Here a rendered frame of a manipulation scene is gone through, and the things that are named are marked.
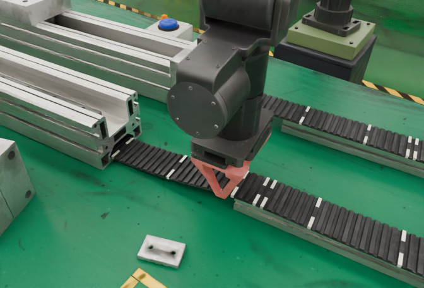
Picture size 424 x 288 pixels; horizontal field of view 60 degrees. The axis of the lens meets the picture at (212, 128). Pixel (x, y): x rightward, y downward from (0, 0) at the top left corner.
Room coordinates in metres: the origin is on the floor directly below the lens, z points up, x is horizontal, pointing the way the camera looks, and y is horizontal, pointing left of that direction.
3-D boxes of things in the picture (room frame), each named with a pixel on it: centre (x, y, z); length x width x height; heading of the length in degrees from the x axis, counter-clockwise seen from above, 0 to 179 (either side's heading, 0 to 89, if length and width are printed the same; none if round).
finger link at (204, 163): (0.33, -0.02, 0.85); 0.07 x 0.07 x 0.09; 64
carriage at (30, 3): (0.77, 0.41, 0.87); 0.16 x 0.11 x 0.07; 63
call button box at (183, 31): (0.76, 0.11, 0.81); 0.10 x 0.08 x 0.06; 153
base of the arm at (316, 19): (0.87, -0.28, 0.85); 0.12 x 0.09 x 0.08; 48
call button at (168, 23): (0.76, 0.10, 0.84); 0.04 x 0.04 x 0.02
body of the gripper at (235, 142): (0.34, -0.03, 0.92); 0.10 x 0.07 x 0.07; 154
